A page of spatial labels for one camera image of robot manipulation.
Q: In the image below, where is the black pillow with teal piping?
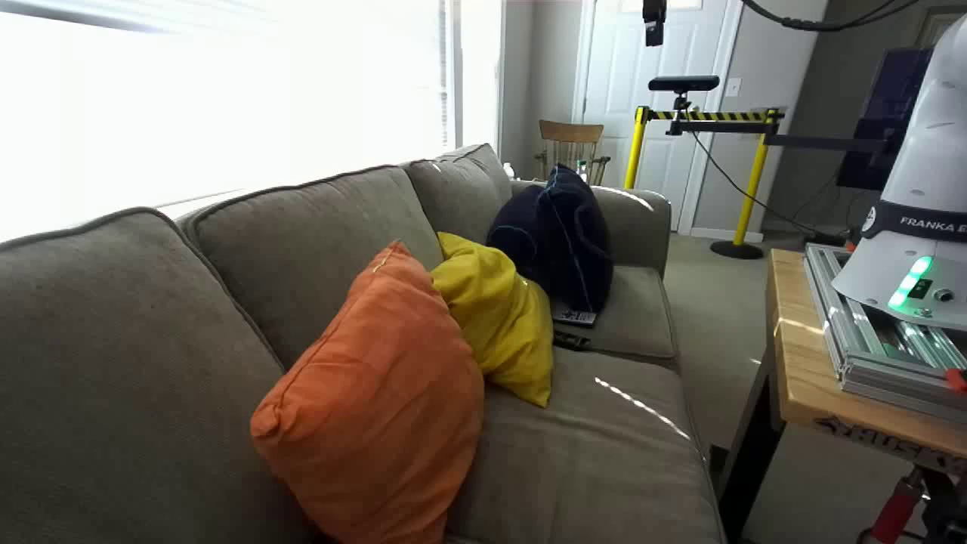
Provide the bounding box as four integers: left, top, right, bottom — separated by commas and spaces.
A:
537, 162, 614, 311

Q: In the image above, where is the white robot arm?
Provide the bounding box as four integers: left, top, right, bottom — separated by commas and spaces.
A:
831, 19, 967, 330

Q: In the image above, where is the yellow throw pillow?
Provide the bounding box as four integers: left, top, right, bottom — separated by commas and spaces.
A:
431, 232, 552, 407

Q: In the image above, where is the orange throw pillow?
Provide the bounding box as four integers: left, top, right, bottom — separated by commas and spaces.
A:
251, 242, 484, 544

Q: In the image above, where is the black remote control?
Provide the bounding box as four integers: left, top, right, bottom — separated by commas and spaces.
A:
552, 330, 589, 351

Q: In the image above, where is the white door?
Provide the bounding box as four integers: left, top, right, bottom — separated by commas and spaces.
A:
581, 0, 741, 228

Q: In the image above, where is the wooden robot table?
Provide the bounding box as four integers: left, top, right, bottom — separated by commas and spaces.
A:
717, 246, 967, 544

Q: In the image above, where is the grey fabric sofa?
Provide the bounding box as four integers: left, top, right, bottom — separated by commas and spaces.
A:
0, 146, 724, 544

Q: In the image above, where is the dark monitor screen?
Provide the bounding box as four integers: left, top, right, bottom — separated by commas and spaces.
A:
837, 47, 929, 190

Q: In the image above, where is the red clamp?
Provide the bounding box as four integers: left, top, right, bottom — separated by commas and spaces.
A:
859, 470, 924, 544

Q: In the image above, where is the black stereo camera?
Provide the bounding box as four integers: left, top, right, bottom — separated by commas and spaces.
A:
645, 77, 719, 95

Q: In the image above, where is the yellow black camera stand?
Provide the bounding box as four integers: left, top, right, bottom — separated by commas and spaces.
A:
623, 107, 784, 259

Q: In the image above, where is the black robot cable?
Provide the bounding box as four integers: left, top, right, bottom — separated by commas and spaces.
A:
741, 0, 920, 32

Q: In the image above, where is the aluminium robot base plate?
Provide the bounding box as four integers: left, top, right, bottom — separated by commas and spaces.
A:
803, 246, 967, 421

